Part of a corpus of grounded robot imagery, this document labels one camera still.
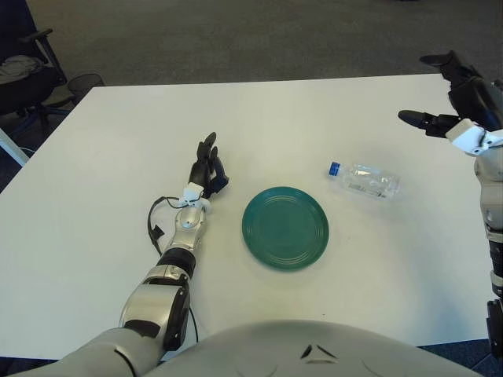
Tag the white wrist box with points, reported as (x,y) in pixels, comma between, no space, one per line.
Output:
(192,193)
(467,135)

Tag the clear bottle with blue cap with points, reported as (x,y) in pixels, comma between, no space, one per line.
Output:
(369,180)

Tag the black mesh wastebasket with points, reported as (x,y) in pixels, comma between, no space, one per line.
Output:
(84,82)

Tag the grey robot torso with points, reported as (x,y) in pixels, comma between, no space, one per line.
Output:
(275,353)

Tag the black office chair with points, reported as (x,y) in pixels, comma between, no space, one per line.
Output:
(23,88)

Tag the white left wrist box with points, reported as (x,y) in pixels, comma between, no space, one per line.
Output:
(192,193)

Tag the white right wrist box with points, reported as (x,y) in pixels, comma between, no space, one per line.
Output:
(467,135)

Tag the green round plate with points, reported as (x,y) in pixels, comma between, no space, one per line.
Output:
(285,228)

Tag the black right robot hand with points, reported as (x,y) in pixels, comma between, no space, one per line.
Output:
(475,98)

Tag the white furniture panel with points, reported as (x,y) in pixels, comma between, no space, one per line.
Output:
(12,147)

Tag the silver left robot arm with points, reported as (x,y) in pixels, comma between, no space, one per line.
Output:
(188,224)

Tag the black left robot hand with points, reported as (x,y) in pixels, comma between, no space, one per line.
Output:
(202,173)

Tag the grey crumpled cloth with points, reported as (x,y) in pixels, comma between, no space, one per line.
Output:
(17,64)

